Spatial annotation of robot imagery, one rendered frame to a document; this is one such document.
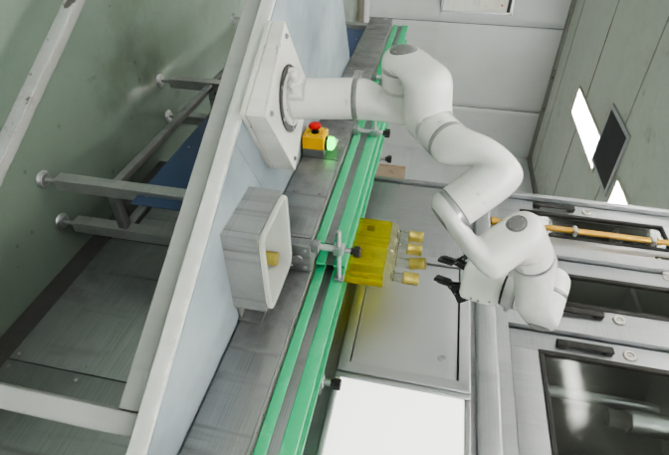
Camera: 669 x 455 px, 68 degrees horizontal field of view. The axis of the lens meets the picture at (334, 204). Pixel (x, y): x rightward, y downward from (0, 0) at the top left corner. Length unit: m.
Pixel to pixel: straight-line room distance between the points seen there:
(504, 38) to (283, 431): 6.62
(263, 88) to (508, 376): 0.95
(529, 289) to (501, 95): 6.59
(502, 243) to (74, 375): 1.13
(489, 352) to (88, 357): 1.08
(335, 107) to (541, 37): 6.32
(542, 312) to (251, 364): 0.62
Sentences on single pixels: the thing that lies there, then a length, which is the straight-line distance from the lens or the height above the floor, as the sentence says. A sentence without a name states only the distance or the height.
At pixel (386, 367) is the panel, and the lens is 1.34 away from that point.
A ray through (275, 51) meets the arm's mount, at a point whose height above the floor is 0.79.
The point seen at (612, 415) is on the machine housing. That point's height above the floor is 1.67.
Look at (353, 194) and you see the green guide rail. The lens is 1.43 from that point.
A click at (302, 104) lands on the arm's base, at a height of 0.85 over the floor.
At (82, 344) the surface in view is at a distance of 1.58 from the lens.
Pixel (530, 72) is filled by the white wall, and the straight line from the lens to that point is 7.49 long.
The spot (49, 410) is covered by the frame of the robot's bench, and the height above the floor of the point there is 0.53.
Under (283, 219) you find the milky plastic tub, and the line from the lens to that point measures 1.16.
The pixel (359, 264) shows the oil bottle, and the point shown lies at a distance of 1.37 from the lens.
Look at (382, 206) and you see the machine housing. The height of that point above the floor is 1.00.
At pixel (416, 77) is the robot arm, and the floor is 1.10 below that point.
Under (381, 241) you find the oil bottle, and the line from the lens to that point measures 1.44.
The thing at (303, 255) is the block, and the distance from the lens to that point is 1.26.
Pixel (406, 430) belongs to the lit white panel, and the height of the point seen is 1.17.
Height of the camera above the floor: 1.13
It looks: 10 degrees down
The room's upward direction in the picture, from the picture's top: 97 degrees clockwise
